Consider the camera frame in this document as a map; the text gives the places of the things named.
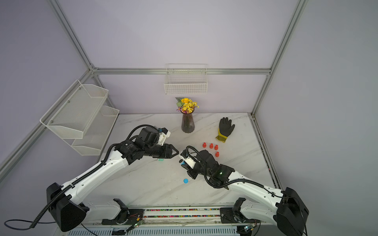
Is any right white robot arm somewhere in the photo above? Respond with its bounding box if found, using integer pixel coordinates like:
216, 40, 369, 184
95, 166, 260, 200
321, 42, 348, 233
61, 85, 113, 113
180, 146, 309, 236

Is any lower white mesh shelf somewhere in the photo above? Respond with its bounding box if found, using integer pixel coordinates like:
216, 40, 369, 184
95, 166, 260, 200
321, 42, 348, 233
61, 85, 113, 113
71, 106, 119, 156

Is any dark glass vase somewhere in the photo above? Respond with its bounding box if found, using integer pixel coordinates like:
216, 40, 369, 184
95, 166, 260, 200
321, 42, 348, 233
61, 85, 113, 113
181, 113, 195, 133

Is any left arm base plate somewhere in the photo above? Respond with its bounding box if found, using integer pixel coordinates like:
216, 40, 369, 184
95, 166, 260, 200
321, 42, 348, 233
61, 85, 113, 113
101, 208, 144, 225

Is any white wire wall basket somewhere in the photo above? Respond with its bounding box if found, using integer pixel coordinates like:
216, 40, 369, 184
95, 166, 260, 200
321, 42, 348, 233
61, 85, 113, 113
164, 64, 208, 95

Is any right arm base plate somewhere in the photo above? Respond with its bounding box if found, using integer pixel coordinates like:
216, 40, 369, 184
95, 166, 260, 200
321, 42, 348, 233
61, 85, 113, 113
220, 207, 258, 224

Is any black yellow work glove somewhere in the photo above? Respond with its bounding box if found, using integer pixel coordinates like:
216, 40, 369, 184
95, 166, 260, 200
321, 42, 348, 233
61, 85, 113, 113
216, 117, 235, 143

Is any yellow flower bouquet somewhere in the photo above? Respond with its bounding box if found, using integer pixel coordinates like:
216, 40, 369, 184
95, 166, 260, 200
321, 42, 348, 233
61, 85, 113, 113
176, 97, 199, 114

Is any upper white mesh shelf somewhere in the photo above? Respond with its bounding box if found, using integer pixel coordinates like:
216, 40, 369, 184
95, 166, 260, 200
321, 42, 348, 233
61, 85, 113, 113
40, 80, 108, 139

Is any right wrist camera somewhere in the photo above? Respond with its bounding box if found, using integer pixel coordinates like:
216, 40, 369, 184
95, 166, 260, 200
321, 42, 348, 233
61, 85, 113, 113
180, 150, 196, 169

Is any white mesh shelf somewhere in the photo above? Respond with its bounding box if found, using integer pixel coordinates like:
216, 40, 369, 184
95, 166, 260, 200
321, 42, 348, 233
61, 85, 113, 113
71, 106, 119, 156
40, 80, 108, 139

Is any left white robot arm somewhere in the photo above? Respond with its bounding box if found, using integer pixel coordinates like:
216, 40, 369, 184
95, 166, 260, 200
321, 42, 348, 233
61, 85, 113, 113
27, 124, 179, 232

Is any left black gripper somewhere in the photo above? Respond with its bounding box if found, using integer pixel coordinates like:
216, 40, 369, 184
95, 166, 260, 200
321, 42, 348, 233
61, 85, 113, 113
144, 144, 179, 159

